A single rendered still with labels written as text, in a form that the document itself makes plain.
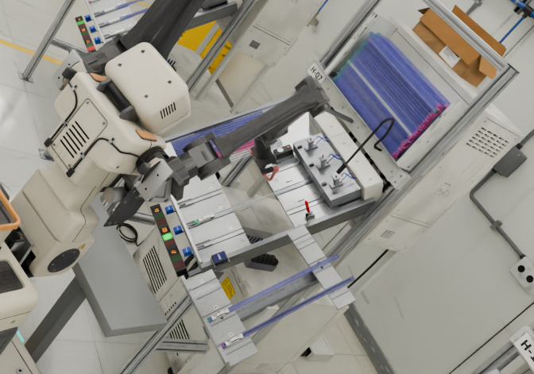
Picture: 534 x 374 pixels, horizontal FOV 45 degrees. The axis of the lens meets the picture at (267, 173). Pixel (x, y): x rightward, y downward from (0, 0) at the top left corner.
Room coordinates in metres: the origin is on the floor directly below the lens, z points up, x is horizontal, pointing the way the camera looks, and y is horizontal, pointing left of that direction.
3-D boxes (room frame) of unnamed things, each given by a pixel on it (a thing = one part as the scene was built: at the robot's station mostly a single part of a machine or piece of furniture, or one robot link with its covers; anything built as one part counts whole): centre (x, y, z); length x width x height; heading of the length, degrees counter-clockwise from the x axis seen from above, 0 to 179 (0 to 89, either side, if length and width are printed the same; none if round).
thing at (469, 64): (2.86, -0.30, 1.82); 0.68 x 0.30 x 0.20; 47
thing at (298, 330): (2.70, -0.22, 0.31); 0.70 x 0.65 x 0.62; 47
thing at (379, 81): (2.57, -0.18, 1.52); 0.51 x 0.13 x 0.27; 47
